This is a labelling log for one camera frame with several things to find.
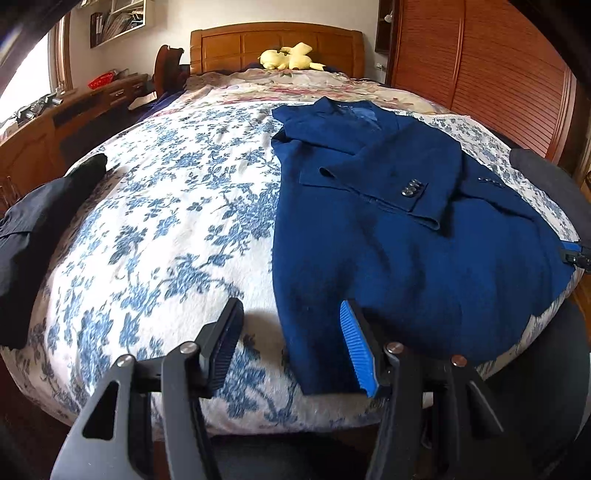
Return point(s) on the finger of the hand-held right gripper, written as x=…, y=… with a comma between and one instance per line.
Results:
x=579, y=256

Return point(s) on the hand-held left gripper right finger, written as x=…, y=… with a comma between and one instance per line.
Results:
x=360, y=350

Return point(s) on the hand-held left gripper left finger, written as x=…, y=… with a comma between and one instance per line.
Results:
x=224, y=346

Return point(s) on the blue suit jacket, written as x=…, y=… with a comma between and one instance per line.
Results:
x=392, y=277

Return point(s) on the dark grey cloth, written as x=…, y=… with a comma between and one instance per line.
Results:
x=540, y=168

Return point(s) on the blue floral blanket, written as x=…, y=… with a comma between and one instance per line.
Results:
x=175, y=221

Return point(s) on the black folded garment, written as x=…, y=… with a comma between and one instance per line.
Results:
x=37, y=240

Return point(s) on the wooden louvered wardrobe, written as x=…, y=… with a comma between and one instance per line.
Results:
x=485, y=60

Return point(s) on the pink floral quilt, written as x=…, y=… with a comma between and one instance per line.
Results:
x=258, y=85

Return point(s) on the wooden desk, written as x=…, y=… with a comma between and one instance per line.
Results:
x=27, y=147

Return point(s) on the dark wooden chair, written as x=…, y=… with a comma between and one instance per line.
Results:
x=167, y=67

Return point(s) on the red bowl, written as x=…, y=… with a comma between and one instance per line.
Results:
x=101, y=81

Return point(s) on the yellow plush toy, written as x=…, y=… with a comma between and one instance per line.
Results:
x=291, y=57

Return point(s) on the wooden bed headboard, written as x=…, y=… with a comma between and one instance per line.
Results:
x=231, y=46

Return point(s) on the black clamp tool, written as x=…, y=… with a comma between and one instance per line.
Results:
x=41, y=106

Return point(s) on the window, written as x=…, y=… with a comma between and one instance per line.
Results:
x=32, y=83

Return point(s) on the white wall shelf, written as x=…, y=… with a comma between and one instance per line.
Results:
x=120, y=27

